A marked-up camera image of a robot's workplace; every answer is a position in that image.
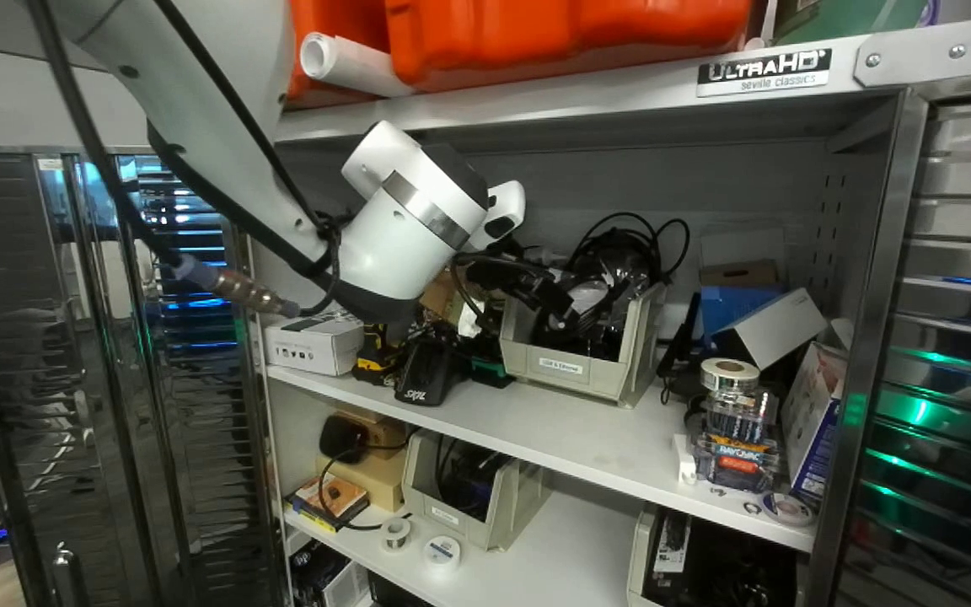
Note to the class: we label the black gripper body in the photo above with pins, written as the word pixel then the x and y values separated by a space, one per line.
pixel 522 282

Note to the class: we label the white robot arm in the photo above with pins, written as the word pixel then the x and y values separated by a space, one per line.
pixel 209 81

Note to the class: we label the blue box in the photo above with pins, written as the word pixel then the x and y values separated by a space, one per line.
pixel 725 304

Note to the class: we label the white power strip box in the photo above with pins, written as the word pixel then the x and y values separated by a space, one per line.
pixel 318 344

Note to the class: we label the brown cardboard box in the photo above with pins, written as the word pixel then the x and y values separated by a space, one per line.
pixel 369 450

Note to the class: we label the black yellow battery charger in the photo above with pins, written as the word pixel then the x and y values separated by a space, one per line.
pixel 423 368

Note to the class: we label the metal shelf unit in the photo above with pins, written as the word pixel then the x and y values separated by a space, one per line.
pixel 739 168

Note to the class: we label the white tape roll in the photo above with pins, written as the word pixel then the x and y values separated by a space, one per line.
pixel 730 376

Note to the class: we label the white lower storage bin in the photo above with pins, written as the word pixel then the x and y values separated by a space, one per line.
pixel 484 498

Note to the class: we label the white open carton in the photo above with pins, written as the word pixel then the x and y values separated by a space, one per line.
pixel 780 327

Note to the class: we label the battery pack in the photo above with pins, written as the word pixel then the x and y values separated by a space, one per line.
pixel 735 443

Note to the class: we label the orange plastic case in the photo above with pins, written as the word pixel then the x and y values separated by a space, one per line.
pixel 439 46

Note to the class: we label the small tape roll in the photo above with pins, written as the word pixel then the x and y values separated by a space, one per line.
pixel 444 552

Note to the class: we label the white paper roll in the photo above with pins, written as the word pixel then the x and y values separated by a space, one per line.
pixel 350 66

